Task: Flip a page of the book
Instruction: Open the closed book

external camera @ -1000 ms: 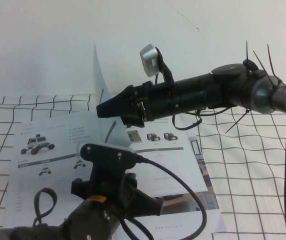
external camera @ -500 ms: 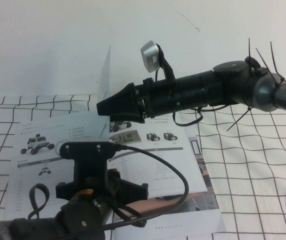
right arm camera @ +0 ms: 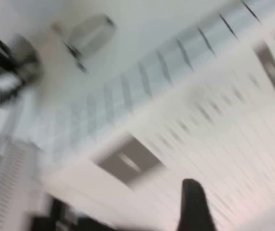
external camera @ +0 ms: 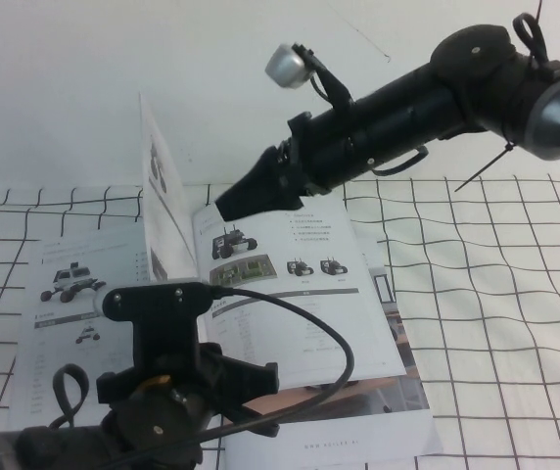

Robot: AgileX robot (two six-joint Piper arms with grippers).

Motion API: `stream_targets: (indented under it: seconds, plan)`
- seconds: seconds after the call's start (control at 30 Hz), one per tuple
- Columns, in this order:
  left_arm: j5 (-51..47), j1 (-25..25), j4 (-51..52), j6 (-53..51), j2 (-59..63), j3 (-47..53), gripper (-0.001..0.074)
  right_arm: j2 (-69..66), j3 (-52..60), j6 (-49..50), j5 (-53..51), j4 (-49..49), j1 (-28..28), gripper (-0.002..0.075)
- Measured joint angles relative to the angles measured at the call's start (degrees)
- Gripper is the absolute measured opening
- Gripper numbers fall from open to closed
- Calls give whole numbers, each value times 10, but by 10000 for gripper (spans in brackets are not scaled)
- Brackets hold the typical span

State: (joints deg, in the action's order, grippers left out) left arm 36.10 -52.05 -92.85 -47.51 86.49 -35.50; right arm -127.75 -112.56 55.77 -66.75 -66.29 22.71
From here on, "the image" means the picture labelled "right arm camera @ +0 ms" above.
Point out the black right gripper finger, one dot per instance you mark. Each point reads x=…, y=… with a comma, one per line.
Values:
x=195, y=209

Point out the white product catalogue book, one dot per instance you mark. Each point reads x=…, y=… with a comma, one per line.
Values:
x=224, y=144

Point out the white black-grid tablecloth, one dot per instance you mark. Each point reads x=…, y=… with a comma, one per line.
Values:
x=152, y=72

